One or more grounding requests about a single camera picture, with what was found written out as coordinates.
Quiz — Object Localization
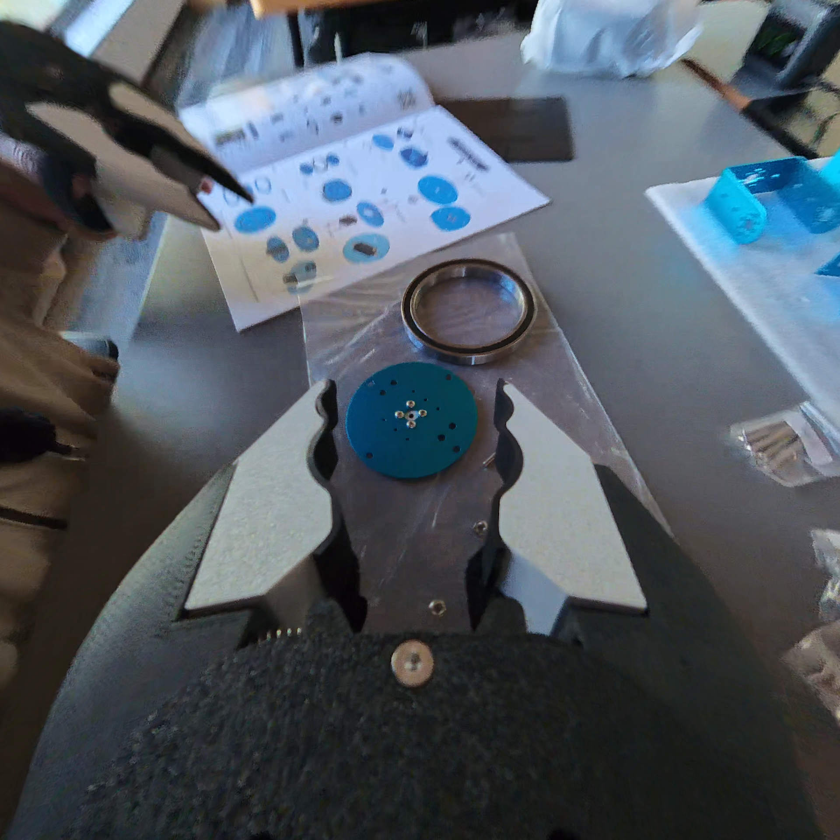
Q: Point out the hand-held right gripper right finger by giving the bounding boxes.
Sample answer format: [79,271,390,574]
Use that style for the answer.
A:
[465,378,651,634]

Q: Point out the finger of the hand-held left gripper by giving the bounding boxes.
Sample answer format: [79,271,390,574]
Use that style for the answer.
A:
[26,101,224,235]
[108,80,257,206]

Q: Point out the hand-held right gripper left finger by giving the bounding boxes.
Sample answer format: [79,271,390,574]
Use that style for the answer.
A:
[184,379,370,636]

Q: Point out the blue round metal disc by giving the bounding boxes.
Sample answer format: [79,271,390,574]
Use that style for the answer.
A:
[346,362,478,480]

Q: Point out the plastic-wrapped metal ring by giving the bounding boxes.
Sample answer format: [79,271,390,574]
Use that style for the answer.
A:
[402,258,538,366]

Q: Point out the person's left hand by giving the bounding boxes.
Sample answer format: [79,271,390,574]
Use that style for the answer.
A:
[0,161,74,227]

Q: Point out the large clear plastic bag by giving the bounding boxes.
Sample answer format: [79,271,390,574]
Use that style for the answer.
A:
[298,231,673,636]

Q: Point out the loose screws and nuts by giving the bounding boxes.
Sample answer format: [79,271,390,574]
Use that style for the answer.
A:
[427,449,500,618]

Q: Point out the person's beige jacket torso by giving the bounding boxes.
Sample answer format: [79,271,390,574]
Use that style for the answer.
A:
[0,197,123,664]

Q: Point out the assembly manual booklet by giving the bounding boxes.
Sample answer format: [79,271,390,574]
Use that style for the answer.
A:
[177,54,551,332]

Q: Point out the pile of small screw bags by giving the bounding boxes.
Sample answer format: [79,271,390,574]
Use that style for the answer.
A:
[730,403,840,723]

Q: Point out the white foam sheet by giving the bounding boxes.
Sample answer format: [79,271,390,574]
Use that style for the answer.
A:
[645,154,840,421]

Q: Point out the group of blue metal brackets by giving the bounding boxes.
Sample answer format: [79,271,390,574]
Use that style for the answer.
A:
[703,150,840,277]

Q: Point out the white plastic bag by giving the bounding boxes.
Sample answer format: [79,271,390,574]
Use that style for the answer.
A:
[521,0,703,78]

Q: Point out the grey power supply unit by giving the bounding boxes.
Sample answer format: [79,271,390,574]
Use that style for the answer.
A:
[731,0,840,99]

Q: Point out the black metal base plate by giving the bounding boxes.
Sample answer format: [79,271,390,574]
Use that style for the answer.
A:
[440,97,575,164]

